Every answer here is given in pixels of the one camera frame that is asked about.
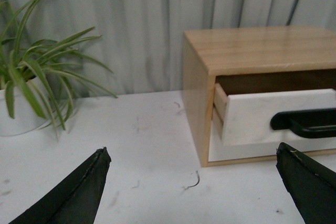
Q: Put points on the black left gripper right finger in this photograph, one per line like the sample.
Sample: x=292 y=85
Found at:
x=310 y=184

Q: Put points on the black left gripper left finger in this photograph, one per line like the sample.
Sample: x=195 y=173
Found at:
x=76 y=198

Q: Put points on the white drawer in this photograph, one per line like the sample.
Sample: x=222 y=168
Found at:
x=219 y=152
x=245 y=118

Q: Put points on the wooden drawer cabinet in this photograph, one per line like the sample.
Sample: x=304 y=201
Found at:
x=251 y=60

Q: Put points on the white plant pot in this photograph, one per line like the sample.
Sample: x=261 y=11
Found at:
x=25 y=119

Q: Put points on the green spider plant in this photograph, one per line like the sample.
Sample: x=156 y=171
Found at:
x=43 y=70

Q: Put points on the grey curtain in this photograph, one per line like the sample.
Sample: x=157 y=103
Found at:
x=141 y=40

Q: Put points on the black upper drawer handle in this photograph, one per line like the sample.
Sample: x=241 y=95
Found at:
x=313 y=123

